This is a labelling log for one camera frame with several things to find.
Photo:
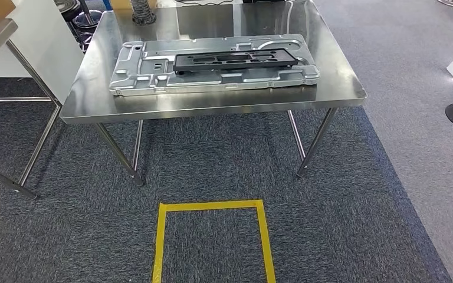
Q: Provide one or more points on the black plastic bracket part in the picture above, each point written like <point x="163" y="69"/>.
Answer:
<point x="181" y="62"/>

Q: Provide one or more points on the steel workbench table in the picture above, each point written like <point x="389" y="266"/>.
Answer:
<point x="328" y="90"/>

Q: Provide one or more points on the grey stamped metal panel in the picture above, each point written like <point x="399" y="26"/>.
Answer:
<point x="140" y="78"/>

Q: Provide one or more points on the blue plastic crate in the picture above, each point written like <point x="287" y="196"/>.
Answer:
<point x="106" y="4"/>

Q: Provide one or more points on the chrome stool base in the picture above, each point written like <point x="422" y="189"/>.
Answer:
<point x="87" y="21"/>

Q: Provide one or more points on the white cabinet panel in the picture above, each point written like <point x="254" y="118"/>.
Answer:
<point x="46" y="47"/>

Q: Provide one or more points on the black round stool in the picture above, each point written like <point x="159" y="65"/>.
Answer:
<point x="64" y="9"/>

